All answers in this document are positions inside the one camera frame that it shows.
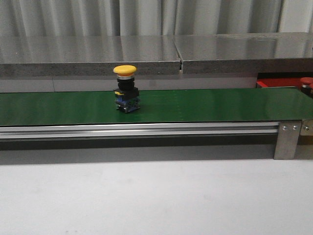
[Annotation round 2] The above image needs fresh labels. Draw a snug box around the aluminium conveyor side rail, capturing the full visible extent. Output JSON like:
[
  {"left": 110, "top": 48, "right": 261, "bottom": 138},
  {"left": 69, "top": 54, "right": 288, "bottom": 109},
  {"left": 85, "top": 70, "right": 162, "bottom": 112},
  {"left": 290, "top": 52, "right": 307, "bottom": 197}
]
[{"left": 0, "top": 121, "right": 279, "bottom": 140}]

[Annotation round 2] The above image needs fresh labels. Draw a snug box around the left grey stone slab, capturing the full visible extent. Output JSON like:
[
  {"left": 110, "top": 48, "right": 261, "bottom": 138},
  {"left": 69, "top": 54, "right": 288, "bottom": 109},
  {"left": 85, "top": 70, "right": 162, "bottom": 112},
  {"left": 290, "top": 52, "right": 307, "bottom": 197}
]
[{"left": 0, "top": 36, "right": 180, "bottom": 77}]

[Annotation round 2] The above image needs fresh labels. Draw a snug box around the red mushroom push button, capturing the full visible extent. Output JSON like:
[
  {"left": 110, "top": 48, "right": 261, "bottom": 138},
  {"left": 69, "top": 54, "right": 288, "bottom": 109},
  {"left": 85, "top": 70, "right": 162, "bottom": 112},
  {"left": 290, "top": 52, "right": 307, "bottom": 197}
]
[{"left": 300, "top": 77, "right": 313, "bottom": 95}]

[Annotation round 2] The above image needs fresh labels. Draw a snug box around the grey pleated curtain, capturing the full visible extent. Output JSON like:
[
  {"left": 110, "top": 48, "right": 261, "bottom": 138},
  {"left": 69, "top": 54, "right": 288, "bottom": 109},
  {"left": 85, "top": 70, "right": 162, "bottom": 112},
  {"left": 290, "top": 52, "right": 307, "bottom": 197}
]
[{"left": 0, "top": 0, "right": 313, "bottom": 36}]

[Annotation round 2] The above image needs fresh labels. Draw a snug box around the red plastic tray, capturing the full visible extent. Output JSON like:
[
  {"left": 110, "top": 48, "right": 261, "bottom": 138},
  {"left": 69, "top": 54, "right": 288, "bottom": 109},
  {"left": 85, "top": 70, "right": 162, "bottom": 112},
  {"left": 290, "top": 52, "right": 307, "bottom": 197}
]
[{"left": 256, "top": 72, "right": 313, "bottom": 91}]

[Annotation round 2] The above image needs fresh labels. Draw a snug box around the right grey stone slab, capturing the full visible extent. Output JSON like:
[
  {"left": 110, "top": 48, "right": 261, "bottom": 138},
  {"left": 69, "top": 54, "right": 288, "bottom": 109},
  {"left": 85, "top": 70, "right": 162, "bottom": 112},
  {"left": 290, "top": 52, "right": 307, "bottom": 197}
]
[{"left": 174, "top": 32, "right": 313, "bottom": 74}]

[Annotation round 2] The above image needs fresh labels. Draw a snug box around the green conveyor belt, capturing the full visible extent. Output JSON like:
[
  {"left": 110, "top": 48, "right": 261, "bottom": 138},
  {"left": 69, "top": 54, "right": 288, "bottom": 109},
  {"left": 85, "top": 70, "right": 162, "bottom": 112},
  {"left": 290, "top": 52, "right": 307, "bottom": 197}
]
[{"left": 0, "top": 88, "right": 313, "bottom": 126}]

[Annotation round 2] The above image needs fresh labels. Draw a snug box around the grey stone slab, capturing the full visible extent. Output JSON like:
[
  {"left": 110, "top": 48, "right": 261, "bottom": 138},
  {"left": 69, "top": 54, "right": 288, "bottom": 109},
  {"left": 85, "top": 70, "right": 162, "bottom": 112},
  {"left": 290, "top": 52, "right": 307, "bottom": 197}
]
[
  {"left": 0, "top": 36, "right": 180, "bottom": 77},
  {"left": 174, "top": 32, "right": 313, "bottom": 74}
]

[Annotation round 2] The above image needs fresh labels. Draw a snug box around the steel conveyor end bracket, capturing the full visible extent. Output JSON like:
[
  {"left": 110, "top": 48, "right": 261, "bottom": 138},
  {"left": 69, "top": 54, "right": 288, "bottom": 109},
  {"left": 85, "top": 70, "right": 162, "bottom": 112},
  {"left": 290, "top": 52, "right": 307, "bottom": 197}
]
[{"left": 300, "top": 119, "right": 313, "bottom": 136}]

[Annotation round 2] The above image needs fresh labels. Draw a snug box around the steel conveyor support bracket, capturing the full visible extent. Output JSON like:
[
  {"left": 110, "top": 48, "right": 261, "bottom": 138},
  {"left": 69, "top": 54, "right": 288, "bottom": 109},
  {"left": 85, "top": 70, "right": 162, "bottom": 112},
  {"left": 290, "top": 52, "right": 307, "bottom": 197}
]
[{"left": 274, "top": 121, "right": 301, "bottom": 160}]

